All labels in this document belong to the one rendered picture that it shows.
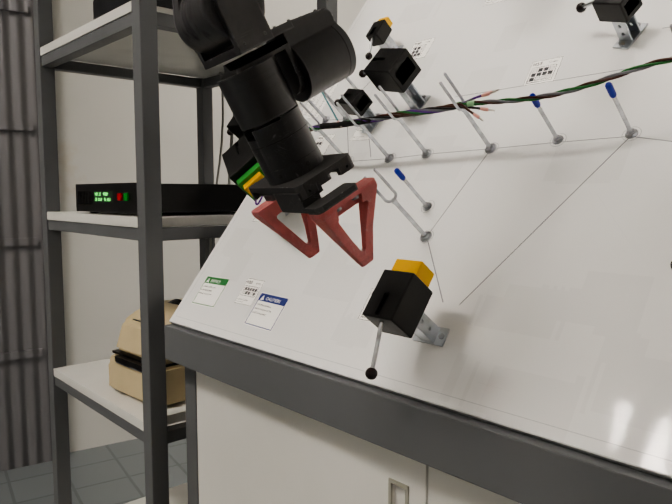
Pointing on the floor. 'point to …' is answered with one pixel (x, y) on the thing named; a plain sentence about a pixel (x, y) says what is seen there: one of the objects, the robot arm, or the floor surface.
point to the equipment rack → (80, 375)
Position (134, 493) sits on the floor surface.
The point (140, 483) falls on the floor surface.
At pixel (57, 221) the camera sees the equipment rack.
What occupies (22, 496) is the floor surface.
